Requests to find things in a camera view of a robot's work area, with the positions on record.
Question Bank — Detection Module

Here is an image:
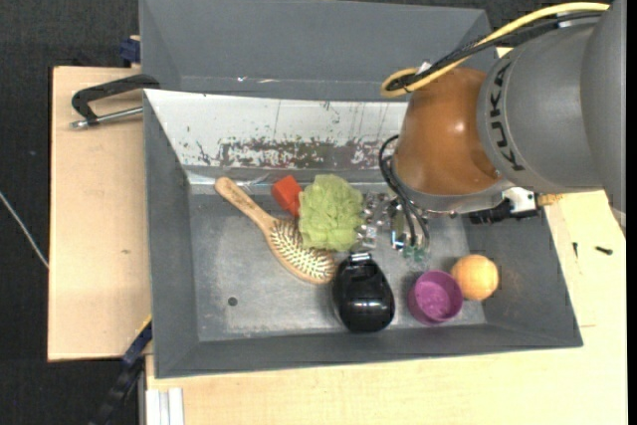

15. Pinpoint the black cylinder on white bracket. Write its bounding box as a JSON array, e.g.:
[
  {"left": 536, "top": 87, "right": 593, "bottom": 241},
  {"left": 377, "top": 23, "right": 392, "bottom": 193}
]
[{"left": 467, "top": 190, "right": 539, "bottom": 226}]

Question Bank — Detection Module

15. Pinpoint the grey metal bin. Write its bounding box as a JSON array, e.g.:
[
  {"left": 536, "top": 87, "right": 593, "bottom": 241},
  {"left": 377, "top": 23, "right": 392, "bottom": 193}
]
[{"left": 137, "top": 0, "right": 584, "bottom": 379}]

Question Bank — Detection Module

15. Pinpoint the pale brown flat board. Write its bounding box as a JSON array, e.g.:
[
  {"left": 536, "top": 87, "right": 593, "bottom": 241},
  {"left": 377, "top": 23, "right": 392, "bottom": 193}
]
[{"left": 47, "top": 66, "right": 153, "bottom": 362}]

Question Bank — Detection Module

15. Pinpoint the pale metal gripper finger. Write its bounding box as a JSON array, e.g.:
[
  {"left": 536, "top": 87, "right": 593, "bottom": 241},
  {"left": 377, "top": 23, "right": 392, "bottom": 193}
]
[
  {"left": 358, "top": 223, "right": 382, "bottom": 250},
  {"left": 361, "top": 193, "right": 387, "bottom": 221}
]

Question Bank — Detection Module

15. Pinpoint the green mesh bath sponge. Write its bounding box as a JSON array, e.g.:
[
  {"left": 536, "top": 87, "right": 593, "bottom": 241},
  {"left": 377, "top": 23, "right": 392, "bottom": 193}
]
[{"left": 297, "top": 173, "right": 366, "bottom": 253}]

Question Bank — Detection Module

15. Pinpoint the glossy black computer mouse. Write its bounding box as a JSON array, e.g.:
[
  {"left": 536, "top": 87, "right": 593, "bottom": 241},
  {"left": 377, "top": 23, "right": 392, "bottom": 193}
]
[{"left": 330, "top": 251, "right": 396, "bottom": 334}]

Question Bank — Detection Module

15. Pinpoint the wooden hairbrush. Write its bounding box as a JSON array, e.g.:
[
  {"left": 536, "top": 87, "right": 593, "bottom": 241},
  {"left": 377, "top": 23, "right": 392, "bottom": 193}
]
[{"left": 214, "top": 176, "right": 338, "bottom": 286}]

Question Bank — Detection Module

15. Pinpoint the red block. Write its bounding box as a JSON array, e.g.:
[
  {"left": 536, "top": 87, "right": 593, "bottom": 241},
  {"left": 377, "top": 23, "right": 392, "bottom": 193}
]
[{"left": 271, "top": 174, "right": 305, "bottom": 218}]

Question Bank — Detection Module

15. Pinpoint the purple cup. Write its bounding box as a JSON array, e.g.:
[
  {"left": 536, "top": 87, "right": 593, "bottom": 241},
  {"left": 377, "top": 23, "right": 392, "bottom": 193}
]
[{"left": 407, "top": 269, "right": 465, "bottom": 326}]

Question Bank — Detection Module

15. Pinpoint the orange ball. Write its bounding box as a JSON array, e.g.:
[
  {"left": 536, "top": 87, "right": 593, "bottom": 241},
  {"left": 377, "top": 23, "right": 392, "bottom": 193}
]
[{"left": 450, "top": 254, "right": 501, "bottom": 303}]

